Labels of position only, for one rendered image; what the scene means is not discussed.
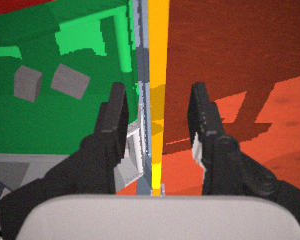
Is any grey open bin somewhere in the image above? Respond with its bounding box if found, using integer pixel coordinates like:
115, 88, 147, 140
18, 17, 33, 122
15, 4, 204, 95
0, 103, 145, 193

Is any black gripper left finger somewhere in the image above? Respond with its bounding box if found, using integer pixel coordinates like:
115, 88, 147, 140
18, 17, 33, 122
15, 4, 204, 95
0, 82, 129, 240

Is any yellow bar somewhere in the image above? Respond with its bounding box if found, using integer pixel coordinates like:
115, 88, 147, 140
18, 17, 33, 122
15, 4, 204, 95
148, 0, 169, 195

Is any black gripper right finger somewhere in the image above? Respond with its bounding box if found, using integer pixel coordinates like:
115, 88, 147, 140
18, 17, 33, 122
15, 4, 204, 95
187, 82, 300, 226

